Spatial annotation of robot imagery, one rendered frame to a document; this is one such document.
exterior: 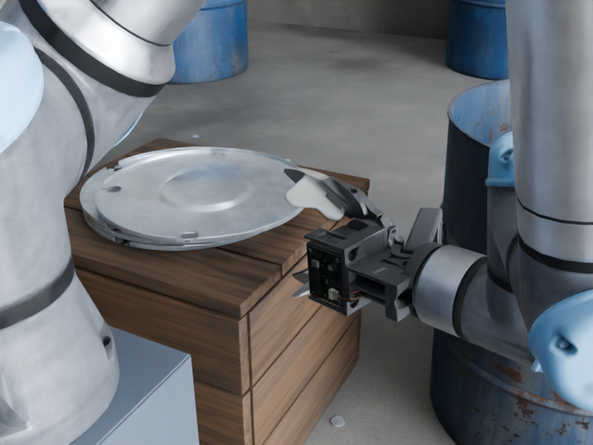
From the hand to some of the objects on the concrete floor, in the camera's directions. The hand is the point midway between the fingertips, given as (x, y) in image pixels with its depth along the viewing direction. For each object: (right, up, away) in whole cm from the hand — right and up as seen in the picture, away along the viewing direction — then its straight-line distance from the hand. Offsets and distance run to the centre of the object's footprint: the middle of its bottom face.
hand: (296, 222), depth 75 cm
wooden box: (-15, -28, +35) cm, 47 cm away
